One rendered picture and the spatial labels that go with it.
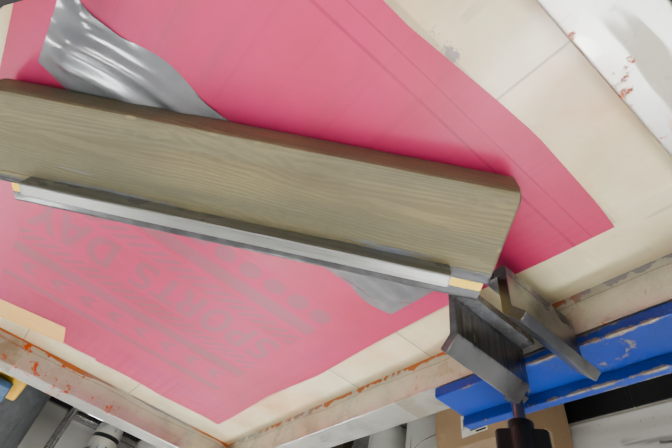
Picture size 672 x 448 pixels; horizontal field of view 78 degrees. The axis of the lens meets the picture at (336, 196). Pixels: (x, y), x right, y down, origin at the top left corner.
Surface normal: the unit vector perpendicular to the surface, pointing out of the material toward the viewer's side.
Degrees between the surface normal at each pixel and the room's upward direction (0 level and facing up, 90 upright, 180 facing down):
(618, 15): 0
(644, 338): 0
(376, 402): 90
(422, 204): 11
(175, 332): 0
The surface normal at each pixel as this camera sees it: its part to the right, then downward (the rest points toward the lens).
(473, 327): 0.62, -0.54
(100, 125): -0.15, 0.43
